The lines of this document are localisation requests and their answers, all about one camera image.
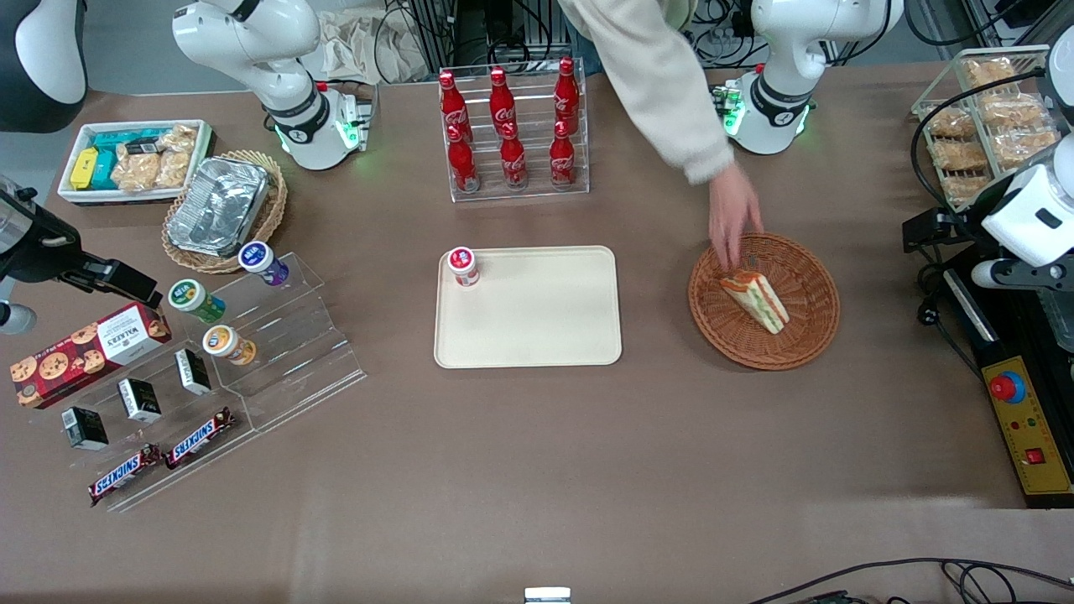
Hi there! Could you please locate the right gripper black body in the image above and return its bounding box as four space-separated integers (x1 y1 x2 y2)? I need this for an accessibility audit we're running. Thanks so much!
0 188 84 284

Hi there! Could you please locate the triangular sandwich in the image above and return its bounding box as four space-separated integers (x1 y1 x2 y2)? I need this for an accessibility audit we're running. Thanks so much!
719 269 790 336

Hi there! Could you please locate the beige sleeved left forearm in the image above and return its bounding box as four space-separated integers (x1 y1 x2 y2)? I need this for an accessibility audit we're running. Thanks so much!
557 0 736 186

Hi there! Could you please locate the clear glass tray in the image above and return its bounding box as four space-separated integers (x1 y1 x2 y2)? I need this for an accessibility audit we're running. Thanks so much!
1040 285 1074 354

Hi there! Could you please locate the light woven wicker basket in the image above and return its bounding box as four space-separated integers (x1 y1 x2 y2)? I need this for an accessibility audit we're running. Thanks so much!
161 149 289 276

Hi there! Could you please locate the round brown wicker basket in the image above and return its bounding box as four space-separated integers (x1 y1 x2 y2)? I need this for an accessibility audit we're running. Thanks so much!
687 232 841 372

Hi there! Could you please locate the beige plastic tray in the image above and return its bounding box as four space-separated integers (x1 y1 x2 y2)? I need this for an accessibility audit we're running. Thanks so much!
433 245 623 370

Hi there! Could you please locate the person's left hand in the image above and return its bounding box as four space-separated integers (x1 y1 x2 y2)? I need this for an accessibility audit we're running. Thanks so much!
709 161 764 271

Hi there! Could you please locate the wrapped bread piece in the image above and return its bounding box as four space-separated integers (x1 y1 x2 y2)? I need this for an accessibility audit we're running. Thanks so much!
926 108 976 140
990 129 1060 166
960 56 1018 90
977 91 1051 128
931 138 991 174
943 174 996 203

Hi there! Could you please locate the green lid yogurt cup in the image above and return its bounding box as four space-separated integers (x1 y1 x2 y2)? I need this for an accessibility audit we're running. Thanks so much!
167 279 227 325

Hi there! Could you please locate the white plastic snack bin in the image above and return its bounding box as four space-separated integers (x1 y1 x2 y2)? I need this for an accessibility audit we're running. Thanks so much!
56 119 216 207

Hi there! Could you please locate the red Walkers cookie box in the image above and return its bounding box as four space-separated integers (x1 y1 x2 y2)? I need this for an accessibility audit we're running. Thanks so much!
9 301 174 410

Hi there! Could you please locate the yellow snack pack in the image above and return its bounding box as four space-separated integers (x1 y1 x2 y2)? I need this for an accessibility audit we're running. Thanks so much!
69 147 101 191

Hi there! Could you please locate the small black carton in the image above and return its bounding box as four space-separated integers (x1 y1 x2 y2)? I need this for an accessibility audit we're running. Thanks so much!
117 377 163 424
174 347 213 397
62 406 110 452

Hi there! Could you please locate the black appliance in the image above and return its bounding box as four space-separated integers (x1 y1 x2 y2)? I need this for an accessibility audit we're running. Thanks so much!
940 243 1074 395

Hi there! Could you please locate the orange lid yogurt cup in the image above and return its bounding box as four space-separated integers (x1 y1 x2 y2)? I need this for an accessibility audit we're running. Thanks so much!
201 325 258 367

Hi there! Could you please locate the aluminium foil container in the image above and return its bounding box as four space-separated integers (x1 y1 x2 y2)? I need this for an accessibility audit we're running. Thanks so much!
166 156 272 258

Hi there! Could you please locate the purple lid yogurt cup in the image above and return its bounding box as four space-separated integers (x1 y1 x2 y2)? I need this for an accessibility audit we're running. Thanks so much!
237 241 290 287

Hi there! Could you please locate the Snickers chocolate bar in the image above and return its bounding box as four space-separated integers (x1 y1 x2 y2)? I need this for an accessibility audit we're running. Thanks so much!
87 443 163 508
164 407 237 471

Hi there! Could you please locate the clear acrylic stepped shelf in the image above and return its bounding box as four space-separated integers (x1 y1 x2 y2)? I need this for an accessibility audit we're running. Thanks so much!
25 251 368 514

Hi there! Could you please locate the yellow control panel box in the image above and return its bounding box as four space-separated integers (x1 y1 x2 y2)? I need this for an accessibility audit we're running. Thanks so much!
980 356 1074 510

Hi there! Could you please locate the red lid yogurt cup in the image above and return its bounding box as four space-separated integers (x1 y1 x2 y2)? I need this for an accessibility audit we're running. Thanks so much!
446 246 482 289

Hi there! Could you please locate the crumpled beige bag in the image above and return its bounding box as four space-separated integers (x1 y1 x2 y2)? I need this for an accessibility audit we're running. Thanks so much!
317 7 430 86

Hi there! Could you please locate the red cola bottle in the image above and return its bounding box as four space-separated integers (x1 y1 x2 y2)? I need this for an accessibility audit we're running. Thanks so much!
489 67 518 137
553 57 582 137
499 122 529 191
446 124 482 195
438 70 472 143
549 122 577 188

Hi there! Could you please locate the clear acrylic bottle rack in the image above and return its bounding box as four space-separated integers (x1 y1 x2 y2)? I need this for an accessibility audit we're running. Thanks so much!
439 56 591 204

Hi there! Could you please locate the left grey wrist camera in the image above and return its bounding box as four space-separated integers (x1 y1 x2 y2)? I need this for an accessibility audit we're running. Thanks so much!
971 258 1074 291

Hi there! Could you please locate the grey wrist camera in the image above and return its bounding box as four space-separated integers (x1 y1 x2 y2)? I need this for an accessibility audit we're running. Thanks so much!
971 258 1074 291
0 301 39 337

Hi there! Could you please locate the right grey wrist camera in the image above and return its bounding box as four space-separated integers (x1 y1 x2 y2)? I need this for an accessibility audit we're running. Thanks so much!
0 301 39 337

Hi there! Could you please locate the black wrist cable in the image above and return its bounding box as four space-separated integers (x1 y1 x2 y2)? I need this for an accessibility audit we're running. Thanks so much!
911 70 1046 216

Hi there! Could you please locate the black cable with plug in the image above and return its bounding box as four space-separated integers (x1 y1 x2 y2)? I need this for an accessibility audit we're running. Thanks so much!
915 252 984 380

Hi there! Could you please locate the wire rack with bread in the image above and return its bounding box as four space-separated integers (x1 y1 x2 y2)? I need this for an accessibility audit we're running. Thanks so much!
911 45 1063 211

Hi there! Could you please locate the black cable bundle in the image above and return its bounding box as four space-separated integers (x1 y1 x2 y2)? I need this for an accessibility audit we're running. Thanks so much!
684 0 758 70

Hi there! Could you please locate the black cable on table edge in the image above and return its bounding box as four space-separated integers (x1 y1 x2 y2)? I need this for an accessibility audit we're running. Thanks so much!
745 557 1074 604

